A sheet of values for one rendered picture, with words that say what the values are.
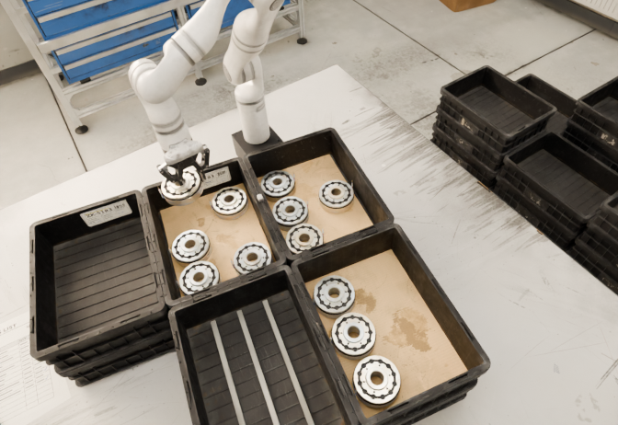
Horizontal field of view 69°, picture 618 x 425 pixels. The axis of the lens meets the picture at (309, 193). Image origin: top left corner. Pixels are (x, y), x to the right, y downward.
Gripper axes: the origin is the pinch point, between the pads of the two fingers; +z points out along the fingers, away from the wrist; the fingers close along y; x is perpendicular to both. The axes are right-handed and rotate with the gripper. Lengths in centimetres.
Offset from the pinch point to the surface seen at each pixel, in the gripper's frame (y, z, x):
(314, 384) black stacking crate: -2, 19, 55
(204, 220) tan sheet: 1.3, 17.7, -0.7
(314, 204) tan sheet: -28.5, 18.7, 12.1
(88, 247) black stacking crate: 33.0, 17.0, -10.1
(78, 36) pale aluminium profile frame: 10, 38, -175
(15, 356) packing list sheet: 62, 29, 3
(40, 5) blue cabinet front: 19, 18, -178
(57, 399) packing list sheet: 54, 30, 20
